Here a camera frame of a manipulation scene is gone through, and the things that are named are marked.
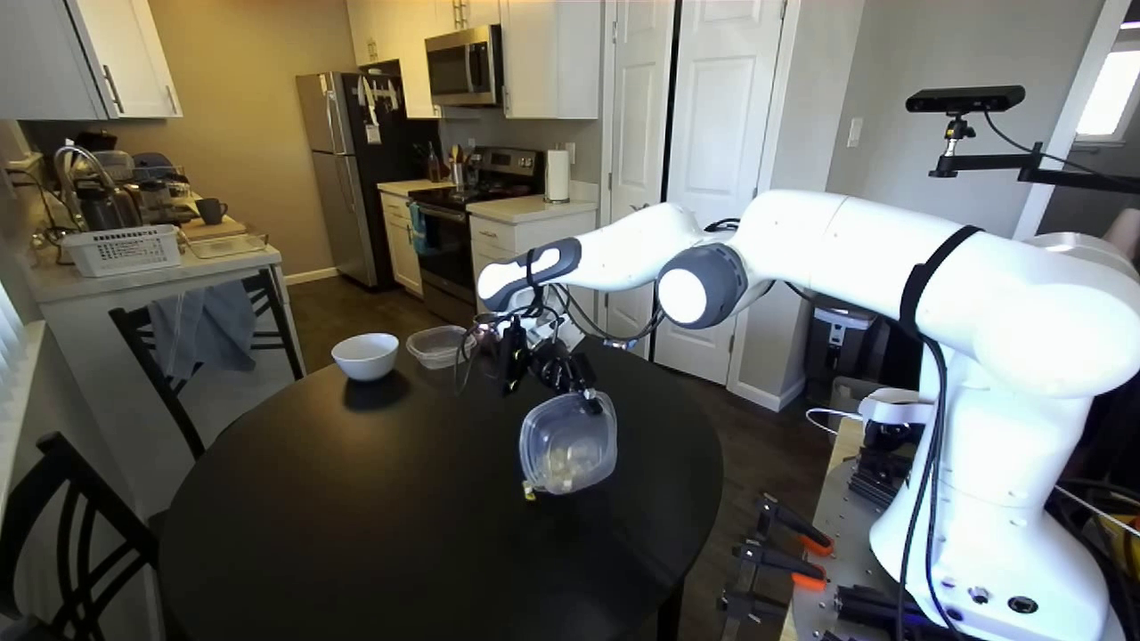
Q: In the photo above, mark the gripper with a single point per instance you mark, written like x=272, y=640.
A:
x=515, y=356

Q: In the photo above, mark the clear plastic bowl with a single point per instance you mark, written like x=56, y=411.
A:
x=570, y=445

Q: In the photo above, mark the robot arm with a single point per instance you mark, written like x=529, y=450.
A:
x=997, y=294

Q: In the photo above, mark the white ceramic bowl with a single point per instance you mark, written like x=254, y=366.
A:
x=365, y=354

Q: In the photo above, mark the clear plastic container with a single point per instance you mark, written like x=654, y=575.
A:
x=436, y=345

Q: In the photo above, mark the white base cabinet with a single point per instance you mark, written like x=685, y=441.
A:
x=401, y=236
x=521, y=236

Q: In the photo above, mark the black stove with oven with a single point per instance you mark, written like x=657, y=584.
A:
x=445, y=240

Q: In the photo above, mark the paper towel roll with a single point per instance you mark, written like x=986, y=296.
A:
x=557, y=175

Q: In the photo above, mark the utensil holder with utensils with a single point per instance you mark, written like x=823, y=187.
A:
x=457, y=167

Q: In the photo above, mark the black trash can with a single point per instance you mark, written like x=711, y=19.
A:
x=839, y=343

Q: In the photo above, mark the black and orange clamp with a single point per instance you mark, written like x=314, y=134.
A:
x=797, y=527
x=779, y=564

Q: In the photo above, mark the white door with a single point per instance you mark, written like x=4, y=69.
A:
x=721, y=133

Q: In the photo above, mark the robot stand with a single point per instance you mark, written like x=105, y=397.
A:
x=833, y=534

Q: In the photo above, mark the stainless steel refrigerator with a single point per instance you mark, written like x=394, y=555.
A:
x=343, y=178

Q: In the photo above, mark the stainless steel microwave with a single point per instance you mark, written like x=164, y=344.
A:
x=461, y=67

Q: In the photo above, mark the clear glass tray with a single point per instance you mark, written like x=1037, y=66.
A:
x=227, y=244

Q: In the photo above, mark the grey cloth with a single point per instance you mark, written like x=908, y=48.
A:
x=205, y=325

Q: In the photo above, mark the dark mug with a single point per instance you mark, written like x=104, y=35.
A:
x=210, y=211

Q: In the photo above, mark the black wooden chair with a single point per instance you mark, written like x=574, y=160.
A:
x=169, y=356
x=62, y=499

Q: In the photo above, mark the white plastic basket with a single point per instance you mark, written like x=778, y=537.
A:
x=120, y=249

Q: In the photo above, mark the dark kettle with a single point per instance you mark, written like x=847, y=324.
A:
x=102, y=200

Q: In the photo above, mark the window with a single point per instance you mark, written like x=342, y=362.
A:
x=1111, y=89

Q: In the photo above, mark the row of white wall cabinets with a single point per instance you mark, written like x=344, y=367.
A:
x=552, y=58

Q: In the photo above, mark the white light switch plate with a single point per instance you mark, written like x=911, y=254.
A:
x=854, y=132

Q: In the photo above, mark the camera on mount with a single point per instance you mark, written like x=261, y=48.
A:
x=966, y=100

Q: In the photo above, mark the white wall cabinet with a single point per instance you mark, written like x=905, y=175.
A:
x=80, y=53

